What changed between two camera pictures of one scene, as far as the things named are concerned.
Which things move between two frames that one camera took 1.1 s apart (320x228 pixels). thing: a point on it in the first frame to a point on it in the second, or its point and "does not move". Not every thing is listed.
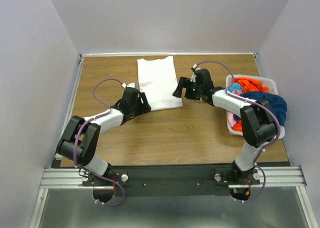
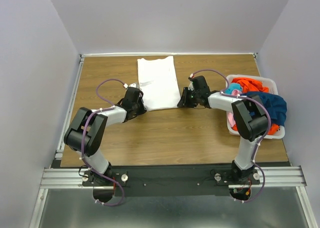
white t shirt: (158, 80) does not move
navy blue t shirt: (275, 103) does not move
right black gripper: (184, 82) to (183, 102)
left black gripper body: (133, 109) does not move
